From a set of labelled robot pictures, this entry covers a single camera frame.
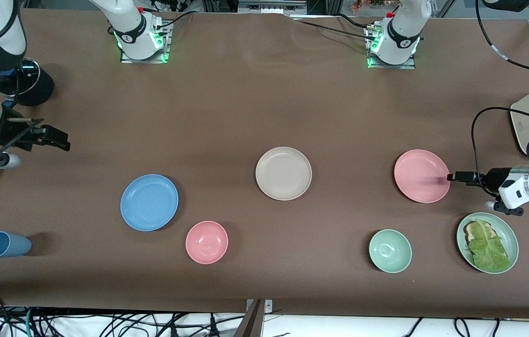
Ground pink plate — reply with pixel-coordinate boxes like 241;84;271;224
394;149;451;204

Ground blue plate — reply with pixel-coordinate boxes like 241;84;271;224
120;174;179;232

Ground green plate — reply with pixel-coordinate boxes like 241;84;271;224
456;212;519;274

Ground bread slice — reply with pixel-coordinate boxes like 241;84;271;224
464;221;496;244

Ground black pot with glass lid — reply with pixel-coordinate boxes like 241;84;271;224
0;57;40;97

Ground green lettuce leaf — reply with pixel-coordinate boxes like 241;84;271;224
467;218;512;273

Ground small green bowl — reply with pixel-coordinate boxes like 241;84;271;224
369;229;413;273

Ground blue cup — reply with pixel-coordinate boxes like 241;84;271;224
0;231;32;259

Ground beige plate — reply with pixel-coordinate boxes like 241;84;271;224
255;147;313;201

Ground small pink bowl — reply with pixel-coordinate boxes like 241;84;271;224
185;220;229;265

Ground orange flowers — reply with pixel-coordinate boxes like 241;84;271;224
352;0;403;12

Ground grey metal box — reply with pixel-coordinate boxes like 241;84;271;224
238;0;308;15

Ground dark grey pole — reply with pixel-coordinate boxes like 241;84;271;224
234;300;265;337

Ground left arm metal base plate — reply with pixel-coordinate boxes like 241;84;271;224
367;26;416;70

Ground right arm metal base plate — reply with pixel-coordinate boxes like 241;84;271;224
120;21;170;64

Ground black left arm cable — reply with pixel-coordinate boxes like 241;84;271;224
471;0;529;188

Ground black base cable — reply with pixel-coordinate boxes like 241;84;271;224
332;13;377;31
290;17;377;40
156;10;199;31

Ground green floor cable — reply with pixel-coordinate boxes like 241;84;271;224
23;308;36;337

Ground metal table edge bracket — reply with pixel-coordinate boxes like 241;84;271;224
246;299;273;313

